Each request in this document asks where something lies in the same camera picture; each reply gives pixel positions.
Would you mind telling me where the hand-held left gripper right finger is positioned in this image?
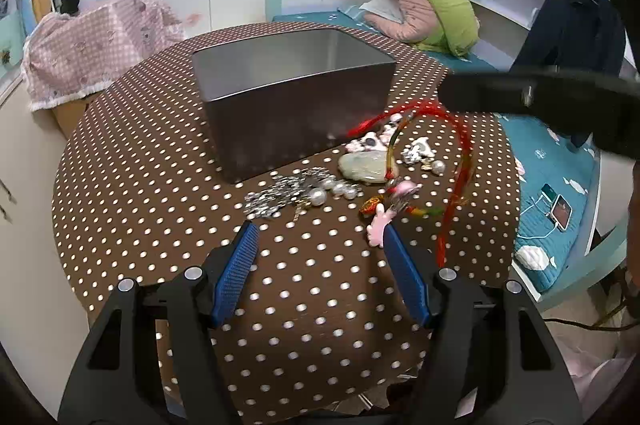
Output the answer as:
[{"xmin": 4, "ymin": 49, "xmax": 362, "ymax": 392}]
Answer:
[{"xmin": 381, "ymin": 223, "xmax": 583, "ymax": 425}]

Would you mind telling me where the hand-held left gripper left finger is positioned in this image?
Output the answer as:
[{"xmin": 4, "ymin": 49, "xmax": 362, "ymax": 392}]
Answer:
[{"xmin": 57, "ymin": 220, "xmax": 261, "ymax": 425}]

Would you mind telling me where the pink bunny hair clip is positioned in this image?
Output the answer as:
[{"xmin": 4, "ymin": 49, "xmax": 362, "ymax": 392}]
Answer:
[{"xmin": 366, "ymin": 204, "xmax": 392, "ymax": 249}]

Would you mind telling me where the red gold charm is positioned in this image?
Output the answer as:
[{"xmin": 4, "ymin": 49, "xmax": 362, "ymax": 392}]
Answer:
[{"xmin": 361, "ymin": 196, "xmax": 387, "ymax": 218}]

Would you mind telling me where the red cord necklace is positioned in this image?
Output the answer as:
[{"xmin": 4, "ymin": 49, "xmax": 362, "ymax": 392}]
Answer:
[{"xmin": 347, "ymin": 101, "xmax": 474, "ymax": 267}]

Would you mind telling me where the pink bead charm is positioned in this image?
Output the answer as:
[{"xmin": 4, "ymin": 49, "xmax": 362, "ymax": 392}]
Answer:
[{"xmin": 386, "ymin": 180, "xmax": 422, "ymax": 212}]

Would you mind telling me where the silver rhinestone necklace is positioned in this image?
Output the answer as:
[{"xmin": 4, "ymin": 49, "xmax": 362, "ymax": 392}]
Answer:
[{"xmin": 244, "ymin": 168, "xmax": 331, "ymax": 221}]

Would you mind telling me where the silver white pearl brooch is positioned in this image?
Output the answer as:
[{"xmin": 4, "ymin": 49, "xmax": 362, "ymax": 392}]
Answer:
[{"xmin": 401, "ymin": 136, "xmax": 447, "ymax": 177}]

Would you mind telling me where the pink white plush hair clip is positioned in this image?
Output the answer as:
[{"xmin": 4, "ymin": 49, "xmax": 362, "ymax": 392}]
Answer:
[{"xmin": 345, "ymin": 124, "xmax": 398, "ymax": 154}]

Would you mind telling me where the grey metal tin box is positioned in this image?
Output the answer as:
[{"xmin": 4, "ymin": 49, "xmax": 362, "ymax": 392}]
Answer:
[{"xmin": 192, "ymin": 28, "xmax": 398, "ymax": 184}]

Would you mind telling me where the dark navy hanging jacket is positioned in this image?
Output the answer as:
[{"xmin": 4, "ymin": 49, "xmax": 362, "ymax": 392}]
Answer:
[{"xmin": 510, "ymin": 0, "xmax": 627, "ymax": 79}]

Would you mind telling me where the pink green quilt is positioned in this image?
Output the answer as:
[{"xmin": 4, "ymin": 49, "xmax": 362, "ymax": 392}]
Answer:
[{"xmin": 362, "ymin": 0, "xmax": 482, "ymax": 58}]

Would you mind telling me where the smartphone with pink screen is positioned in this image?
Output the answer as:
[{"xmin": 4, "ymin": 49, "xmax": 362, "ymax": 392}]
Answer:
[{"xmin": 549, "ymin": 194, "xmax": 574, "ymax": 232}]

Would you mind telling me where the white pillow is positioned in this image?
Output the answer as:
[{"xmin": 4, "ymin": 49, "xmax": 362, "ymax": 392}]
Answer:
[{"xmin": 356, "ymin": 0, "xmax": 402, "ymax": 24}]

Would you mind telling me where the white low cabinet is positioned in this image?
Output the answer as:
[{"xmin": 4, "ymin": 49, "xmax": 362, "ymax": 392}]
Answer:
[{"xmin": 0, "ymin": 70, "xmax": 92, "ymax": 356}]

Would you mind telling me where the brown cardboard box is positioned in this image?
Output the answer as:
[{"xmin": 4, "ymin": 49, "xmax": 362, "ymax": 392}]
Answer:
[{"xmin": 51, "ymin": 99, "xmax": 92, "ymax": 139}]

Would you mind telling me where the pink checked cloth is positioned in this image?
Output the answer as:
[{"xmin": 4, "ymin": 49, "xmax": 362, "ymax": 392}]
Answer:
[{"xmin": 21, "ymin": 0, "xmax": 186, "ymax": 112}]

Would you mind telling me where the white charging cable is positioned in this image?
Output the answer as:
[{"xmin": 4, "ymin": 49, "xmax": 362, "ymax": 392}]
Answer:
[{"xmin": 519, "ymin": 200, "xmax": 557, "ymax": 240}]

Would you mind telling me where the black cable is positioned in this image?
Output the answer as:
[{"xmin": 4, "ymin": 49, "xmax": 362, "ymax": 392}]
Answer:
[{"xmin": 542, "ymin": 302, "xmax": 640, "ymax": 333}]

